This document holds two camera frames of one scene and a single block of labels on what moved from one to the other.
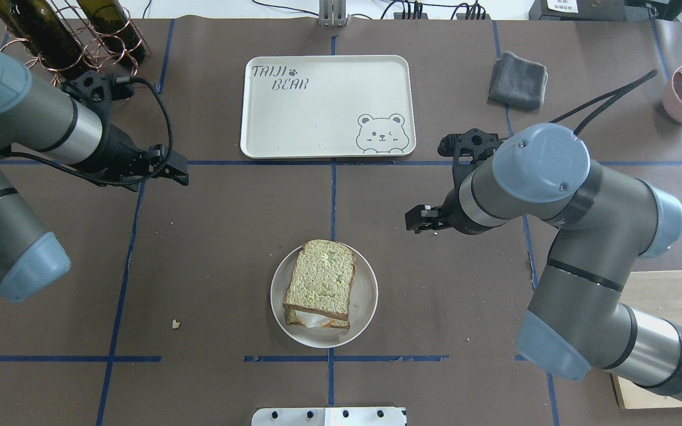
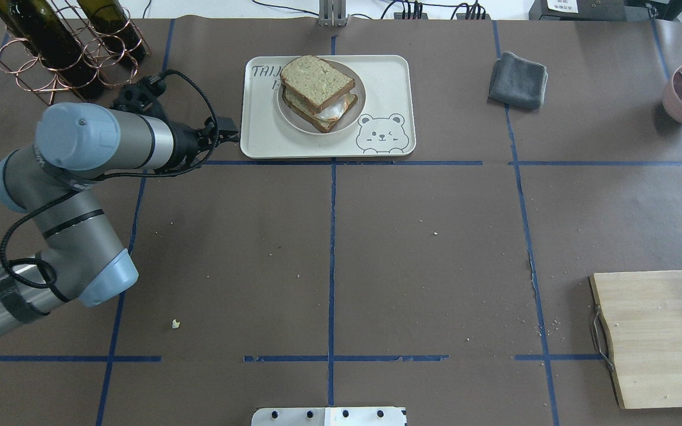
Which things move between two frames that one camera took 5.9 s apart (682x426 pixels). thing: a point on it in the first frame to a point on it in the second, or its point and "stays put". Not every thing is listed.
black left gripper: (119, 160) to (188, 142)
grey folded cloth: (517, 81) stays put
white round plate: (363, 302) to (299, 123)
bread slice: (293, 319) to (324, 125)
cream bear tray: (328, 106) stays put
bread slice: (322, 278) to (314, 80)
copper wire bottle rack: (58, 41) stays put
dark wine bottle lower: (110, 19) stays put
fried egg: (312, 320) to (337, 110)
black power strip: (459, 16) stays put
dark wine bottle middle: (39, 25) stays put
